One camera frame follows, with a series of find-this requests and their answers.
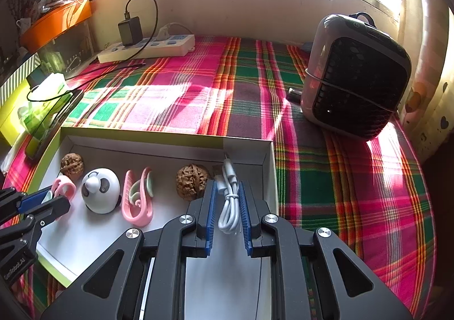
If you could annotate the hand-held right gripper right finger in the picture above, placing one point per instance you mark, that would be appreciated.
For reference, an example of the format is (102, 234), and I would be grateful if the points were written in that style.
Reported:
(244, 217)

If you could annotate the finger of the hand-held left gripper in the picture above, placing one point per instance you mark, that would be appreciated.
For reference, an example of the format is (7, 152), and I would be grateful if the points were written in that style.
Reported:
(53, 206)
(35, 199)

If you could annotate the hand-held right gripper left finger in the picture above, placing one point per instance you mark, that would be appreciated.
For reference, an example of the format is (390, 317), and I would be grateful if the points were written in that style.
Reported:
(211, 213)

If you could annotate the pink silicone clip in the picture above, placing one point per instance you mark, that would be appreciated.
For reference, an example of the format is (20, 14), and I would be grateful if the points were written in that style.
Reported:
(64, 187)
(138, 196)

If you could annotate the brown walnut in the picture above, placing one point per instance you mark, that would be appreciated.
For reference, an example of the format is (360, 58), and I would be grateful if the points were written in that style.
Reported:
(72, 164)
(193, 181)

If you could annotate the white panda mini fan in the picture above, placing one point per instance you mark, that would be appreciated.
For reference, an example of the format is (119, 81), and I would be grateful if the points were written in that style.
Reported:
(99, 190)

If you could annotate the green and white cardboard box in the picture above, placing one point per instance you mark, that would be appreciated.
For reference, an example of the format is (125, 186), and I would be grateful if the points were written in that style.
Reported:
(106, 235)

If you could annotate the black smartphone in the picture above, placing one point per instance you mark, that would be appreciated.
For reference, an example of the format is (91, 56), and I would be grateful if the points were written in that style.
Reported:
(53, 118)

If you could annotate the yellow-green box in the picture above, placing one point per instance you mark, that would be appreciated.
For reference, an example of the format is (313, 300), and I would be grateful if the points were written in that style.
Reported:
(10, 118)

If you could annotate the green tissue pack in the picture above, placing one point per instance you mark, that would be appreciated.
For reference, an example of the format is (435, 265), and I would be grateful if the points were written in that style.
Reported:
(46, 93)

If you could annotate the striped lid box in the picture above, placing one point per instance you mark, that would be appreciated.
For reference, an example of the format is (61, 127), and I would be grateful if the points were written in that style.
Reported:
(19, 75)

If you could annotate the small dark adapter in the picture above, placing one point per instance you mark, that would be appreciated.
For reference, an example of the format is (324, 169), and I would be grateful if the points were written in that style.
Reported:
(294, 95)

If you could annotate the clear glass tank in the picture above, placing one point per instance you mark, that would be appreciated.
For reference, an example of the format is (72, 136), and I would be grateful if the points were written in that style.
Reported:
(67, 50)

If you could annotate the grey portable heater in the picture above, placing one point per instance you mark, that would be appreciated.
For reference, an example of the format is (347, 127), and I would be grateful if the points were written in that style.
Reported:
(354, 93)

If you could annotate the white mug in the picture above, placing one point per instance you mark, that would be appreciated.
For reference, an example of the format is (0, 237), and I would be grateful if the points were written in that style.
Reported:
(23, 24)

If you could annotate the orange tray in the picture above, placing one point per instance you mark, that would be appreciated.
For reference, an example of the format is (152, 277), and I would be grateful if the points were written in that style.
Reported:
(53, 24)

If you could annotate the white power strip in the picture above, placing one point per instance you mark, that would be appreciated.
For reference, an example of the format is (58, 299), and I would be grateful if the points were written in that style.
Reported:
(142, 48)

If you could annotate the white plug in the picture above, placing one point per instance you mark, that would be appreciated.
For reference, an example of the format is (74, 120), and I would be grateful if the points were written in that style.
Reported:
(166, 31)

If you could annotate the black charger adapter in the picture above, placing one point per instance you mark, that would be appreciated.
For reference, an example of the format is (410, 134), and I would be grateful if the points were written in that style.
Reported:
(129, 31)

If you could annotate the heart print curtain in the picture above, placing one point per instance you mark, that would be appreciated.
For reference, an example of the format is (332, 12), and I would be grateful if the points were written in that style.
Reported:
(425, 57)

